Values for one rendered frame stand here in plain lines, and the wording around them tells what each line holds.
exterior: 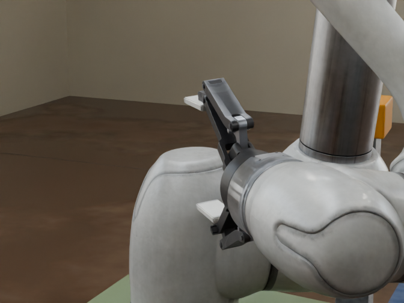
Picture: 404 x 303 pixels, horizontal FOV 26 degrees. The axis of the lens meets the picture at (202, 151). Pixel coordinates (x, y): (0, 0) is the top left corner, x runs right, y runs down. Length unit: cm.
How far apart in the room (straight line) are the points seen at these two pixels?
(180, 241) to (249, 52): 632
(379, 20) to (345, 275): 29
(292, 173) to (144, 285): 47
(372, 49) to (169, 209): 39
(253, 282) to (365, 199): 50
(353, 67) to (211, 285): 34
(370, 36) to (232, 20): 659
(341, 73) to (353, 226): 46
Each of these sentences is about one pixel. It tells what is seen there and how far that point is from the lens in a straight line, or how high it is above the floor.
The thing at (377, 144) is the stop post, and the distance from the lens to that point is 203.
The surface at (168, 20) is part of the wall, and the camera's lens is 770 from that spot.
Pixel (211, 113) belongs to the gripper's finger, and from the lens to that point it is 98.
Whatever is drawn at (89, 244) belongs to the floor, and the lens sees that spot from 427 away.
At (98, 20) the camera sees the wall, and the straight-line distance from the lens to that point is 803.
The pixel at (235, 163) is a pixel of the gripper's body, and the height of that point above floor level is 121.
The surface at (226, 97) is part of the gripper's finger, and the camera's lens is 96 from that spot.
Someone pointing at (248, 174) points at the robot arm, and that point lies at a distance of 84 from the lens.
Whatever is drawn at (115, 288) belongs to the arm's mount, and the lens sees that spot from 144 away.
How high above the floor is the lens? 144
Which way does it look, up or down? 14 degrees down
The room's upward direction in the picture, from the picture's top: straight up
